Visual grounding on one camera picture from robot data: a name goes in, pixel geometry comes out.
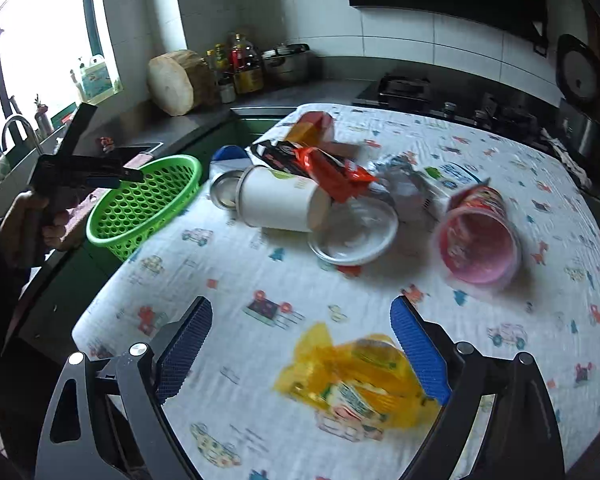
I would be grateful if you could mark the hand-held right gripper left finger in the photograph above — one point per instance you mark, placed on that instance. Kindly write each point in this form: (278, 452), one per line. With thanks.
(185, 350)

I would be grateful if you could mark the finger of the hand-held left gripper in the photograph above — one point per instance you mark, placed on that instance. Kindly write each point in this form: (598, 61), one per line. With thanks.
(77, 127)
(112, 170)

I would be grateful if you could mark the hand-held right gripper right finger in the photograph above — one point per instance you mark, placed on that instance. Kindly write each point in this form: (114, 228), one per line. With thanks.
(420, 355)

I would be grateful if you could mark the green plastic basket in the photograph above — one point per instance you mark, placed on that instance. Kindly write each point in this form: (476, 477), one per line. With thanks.
(130, 230)

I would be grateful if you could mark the yellow snack wrapper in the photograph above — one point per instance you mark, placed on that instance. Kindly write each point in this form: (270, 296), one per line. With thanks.
(360, 375)

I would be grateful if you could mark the white plastic lid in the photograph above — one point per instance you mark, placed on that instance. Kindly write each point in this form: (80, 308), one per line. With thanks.
(355, 240)

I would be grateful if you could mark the person's left hand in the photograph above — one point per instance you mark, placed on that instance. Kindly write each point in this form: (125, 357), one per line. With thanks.
(22, 225)

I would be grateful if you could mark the small red toy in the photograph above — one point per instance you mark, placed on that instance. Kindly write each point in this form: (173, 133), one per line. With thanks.
(106, 144)

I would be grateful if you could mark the detergent bottle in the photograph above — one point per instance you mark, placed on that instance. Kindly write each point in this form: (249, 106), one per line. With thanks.
(96, 80)

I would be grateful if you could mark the steel faucet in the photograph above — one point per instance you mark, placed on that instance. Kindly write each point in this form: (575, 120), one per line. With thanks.
(15, 122)

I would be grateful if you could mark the printed tablecloth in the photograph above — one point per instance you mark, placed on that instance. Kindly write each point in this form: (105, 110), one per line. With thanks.
(230, 270)

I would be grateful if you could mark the round wooden chopping block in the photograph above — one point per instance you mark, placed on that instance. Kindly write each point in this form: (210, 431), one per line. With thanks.
(172, 82)

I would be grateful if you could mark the blue round lid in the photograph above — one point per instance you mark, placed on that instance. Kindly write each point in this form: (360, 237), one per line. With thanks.
(230, 152)

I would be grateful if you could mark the pink instant noodle cup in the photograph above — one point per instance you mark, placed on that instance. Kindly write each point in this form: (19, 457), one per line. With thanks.
(480, 240)

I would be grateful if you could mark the small white jar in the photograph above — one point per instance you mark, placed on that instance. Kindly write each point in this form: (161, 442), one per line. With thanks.
(227, 92)

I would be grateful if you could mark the yellow capped sauce bottle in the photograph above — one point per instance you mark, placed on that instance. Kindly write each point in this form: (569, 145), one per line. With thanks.
(219, 62)

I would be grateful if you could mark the green cabinet door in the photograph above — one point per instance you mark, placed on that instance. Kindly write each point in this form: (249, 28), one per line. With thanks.
(260, 127)

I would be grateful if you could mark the black snack packet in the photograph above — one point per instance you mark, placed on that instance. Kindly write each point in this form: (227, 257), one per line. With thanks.
(280, 157)

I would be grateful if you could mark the large cooking oil bottle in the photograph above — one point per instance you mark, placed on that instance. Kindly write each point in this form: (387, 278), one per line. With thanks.
(247, 70)

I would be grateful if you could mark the white paper cup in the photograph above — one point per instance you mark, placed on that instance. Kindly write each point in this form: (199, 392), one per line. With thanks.
(280, 200)

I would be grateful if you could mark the silver foil wrapper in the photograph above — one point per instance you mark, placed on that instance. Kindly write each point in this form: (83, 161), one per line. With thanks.
(405, 180)

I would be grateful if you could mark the white blue milk carton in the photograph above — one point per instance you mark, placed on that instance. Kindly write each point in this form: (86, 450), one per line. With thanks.
(455, 175)

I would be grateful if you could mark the steel cooking pot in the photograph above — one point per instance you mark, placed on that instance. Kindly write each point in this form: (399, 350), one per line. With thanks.
(285, 67)

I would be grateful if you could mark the orange red snack wrapper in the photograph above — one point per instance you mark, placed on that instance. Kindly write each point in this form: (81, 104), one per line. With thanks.
(335, 172)

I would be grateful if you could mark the tea bottle with red label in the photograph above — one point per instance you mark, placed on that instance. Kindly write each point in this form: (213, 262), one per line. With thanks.
(315, 125)

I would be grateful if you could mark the black gas stove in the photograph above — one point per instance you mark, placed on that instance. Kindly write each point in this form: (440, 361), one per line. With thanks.
(410, 92)

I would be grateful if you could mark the wall socket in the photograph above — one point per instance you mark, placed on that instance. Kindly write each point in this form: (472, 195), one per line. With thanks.
(540, 47)

